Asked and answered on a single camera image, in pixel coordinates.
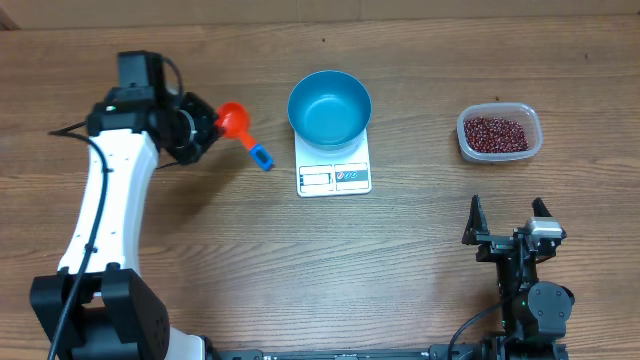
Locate red scoop with blue handle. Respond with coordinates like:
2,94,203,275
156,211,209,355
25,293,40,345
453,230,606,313
215,102,274,172

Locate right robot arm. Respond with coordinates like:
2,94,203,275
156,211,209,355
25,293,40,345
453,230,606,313
447,195,575,359

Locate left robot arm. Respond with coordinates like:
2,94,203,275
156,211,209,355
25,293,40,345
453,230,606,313
29,51,220,359

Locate blue metal bowl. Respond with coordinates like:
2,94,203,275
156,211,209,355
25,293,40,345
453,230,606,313
287,70,373,150

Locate white digital kitchen scale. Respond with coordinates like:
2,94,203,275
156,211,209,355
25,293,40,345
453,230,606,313
294,131,372,198

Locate red beans in container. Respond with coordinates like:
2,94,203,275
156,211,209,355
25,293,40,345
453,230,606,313
463,117,529,153

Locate clear plastic container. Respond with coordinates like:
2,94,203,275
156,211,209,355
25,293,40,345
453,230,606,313
456,102,544,163

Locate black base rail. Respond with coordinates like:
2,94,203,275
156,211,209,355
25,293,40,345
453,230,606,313
209,344,569,360

